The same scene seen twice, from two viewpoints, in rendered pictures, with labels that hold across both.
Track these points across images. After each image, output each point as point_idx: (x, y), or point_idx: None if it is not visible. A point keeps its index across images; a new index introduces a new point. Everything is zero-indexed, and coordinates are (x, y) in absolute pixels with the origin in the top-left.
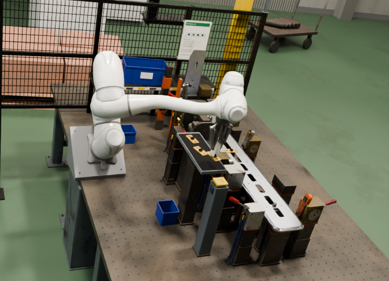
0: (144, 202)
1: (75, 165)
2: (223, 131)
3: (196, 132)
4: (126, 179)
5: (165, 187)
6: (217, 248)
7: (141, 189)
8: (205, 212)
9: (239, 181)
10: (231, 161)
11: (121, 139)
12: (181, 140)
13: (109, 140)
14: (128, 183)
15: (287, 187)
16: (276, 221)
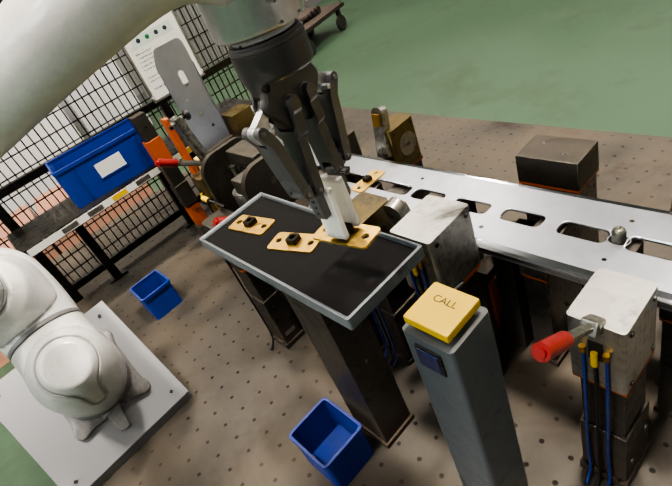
0: (265, 442)
1: (53, 473)
2: (315, 116)
3: (253, 198)
4: (198, 403)
5: (290, 355)
6: (532, 452)
7: (242, 405)
8: (453, 429)
9: (467, 241)
10: (399, 205)
11: (87, 354)
12: (221, 251)
13: (53, 382)
14: (207, 410)
15: (583, 160)
16: None
